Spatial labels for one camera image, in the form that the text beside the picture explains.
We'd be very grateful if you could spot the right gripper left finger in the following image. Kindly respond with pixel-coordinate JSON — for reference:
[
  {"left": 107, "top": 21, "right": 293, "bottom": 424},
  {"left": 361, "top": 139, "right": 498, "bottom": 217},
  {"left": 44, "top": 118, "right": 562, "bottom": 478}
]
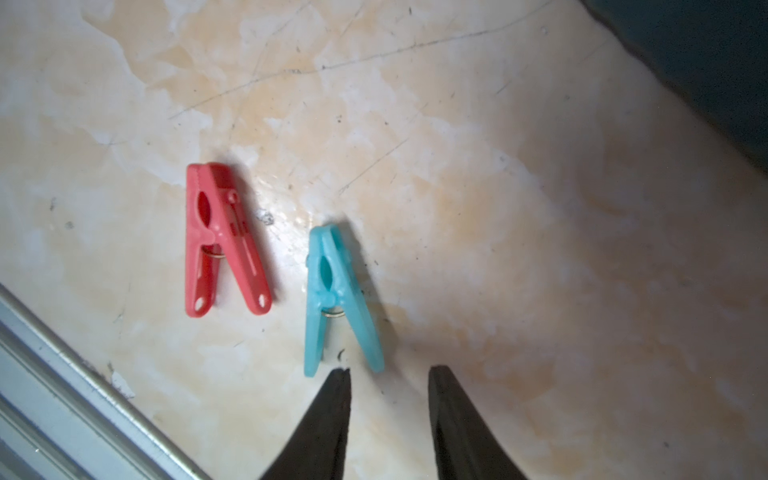
[{"left": 261, "top": 368, "right": 352, "bottom": 479}]

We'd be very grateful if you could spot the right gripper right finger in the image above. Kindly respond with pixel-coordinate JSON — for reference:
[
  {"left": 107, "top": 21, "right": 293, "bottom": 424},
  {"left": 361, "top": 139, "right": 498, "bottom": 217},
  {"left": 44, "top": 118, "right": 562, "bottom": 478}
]
[{"left": 428, "top": 365, "right": 525, "bottom": 479}]

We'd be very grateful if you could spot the teal clothespin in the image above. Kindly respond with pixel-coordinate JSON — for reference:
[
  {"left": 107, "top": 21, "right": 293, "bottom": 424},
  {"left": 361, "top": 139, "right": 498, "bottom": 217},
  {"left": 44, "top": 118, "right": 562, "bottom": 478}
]
[{"left": 304, "top": 224, "right": 385, "bottom": 377}]

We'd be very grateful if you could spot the teal plastic storage box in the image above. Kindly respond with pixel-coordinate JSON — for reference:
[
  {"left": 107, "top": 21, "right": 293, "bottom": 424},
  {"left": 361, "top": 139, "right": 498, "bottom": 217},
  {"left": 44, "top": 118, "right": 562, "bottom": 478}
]
[{"left": 584, "top": 1, "right": 767, "bottom": 170}]

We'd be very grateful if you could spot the red clothespin center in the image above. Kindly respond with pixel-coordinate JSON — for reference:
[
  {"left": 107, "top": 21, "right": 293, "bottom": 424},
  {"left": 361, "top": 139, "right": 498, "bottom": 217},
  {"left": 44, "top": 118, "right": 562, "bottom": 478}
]
[{"left": 184, "top": 162, "right": 272, "bottom": 318}]

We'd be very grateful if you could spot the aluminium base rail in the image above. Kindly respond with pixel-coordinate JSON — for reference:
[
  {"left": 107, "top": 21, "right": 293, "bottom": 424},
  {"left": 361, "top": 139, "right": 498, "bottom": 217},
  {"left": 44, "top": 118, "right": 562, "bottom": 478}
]
[{"left": 1, "top": 288, "right": 208, "bottom": 479}]

